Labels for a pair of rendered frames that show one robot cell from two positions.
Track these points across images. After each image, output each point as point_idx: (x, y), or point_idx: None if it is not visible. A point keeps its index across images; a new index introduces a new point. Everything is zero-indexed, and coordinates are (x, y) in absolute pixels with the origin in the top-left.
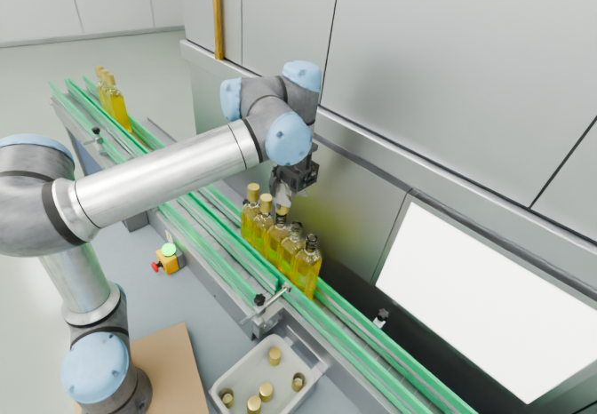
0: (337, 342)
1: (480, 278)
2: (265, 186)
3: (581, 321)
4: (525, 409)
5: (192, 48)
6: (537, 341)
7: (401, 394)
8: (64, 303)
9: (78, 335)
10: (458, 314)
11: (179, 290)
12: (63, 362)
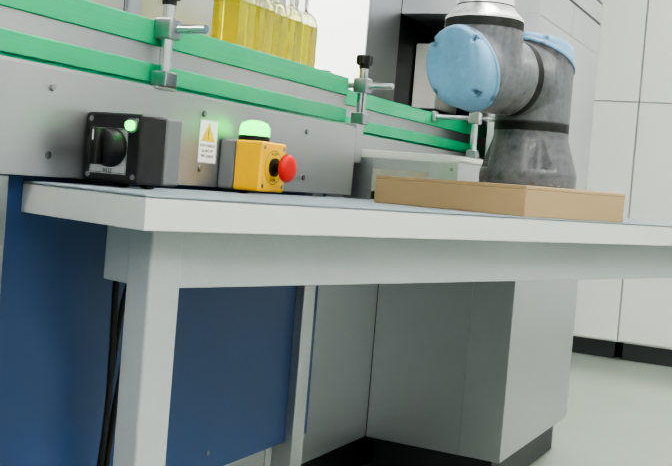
0: (350, 117)
1: None
2: (146, 0)
3: None
4: None
5: None
6: (354, 17)
7: (388, 109)
8: (510, 11)
9: (524, 43)
10: (327, 38)
11: (305, 197)
12: (559, 38)
